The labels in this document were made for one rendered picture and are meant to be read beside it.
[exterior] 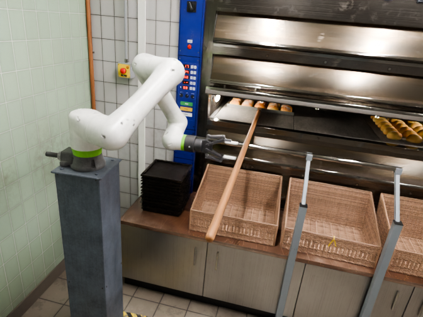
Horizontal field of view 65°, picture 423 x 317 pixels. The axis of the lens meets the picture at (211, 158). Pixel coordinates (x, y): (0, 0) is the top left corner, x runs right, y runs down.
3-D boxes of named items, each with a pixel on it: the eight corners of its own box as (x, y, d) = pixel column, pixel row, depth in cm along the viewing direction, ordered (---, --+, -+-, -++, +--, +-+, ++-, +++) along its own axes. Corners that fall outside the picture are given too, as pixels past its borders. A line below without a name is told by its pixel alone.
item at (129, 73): (122, 75, 237) (121, 61, 233) (135, 77, 235) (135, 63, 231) (117, 77, 230) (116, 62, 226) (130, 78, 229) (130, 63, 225)
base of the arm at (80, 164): (38, 165, 141) (36, 152, 139) (58, 153, 155) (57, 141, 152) (95, 173, 138) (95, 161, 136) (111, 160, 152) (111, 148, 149)
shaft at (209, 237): (213, 244, 106) (213, 236, 105) (204, 242, 106) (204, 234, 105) (260, 113, 260) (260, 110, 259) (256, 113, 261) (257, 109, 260)
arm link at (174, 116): (142, 93, 166) (162, 92, 162) (149, 77, 171) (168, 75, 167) (170, 136, 195) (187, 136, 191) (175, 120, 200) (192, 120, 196)
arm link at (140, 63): (141, 67, 147) (157, 49, 151) (122, 63, 153) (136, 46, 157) (158, 95, 161) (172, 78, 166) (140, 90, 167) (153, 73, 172)
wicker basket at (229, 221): (204, 195, 255) (207, 162, 244) (277, 208, 246) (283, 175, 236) (187, 230, 211) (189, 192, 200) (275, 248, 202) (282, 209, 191)
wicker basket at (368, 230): (282, 209, 246) (289, 175, 235) (362, 224, 235) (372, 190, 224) (278, 248, 202) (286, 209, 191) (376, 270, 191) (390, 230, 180)
